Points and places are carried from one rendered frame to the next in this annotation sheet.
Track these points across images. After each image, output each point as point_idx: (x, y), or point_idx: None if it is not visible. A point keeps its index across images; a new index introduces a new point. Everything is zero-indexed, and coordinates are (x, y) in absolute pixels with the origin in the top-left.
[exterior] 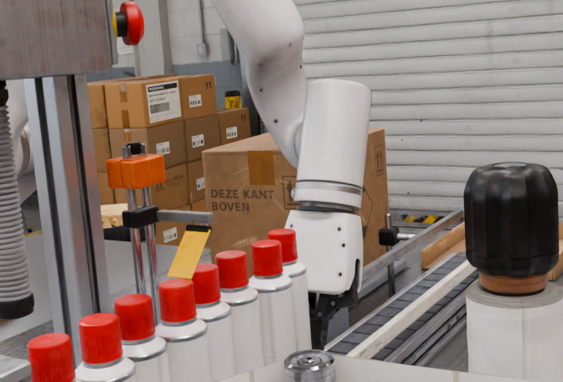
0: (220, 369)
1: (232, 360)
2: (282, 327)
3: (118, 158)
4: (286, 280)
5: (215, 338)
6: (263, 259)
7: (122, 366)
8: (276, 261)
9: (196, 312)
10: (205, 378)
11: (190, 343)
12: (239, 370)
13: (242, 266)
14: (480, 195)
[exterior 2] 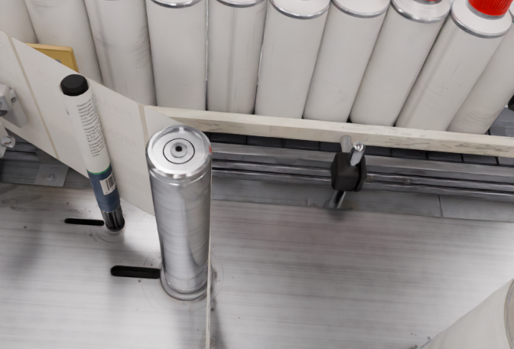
0: (333, 57)
1: (352, 60)
2: (450, 69)
3: None
4: (492, 28)
5: (339, 28)
6: None
7: None
8: None
9: None
10: (291, 56)
11: (283, 17)
12: (373, 70)
13: None
14: None
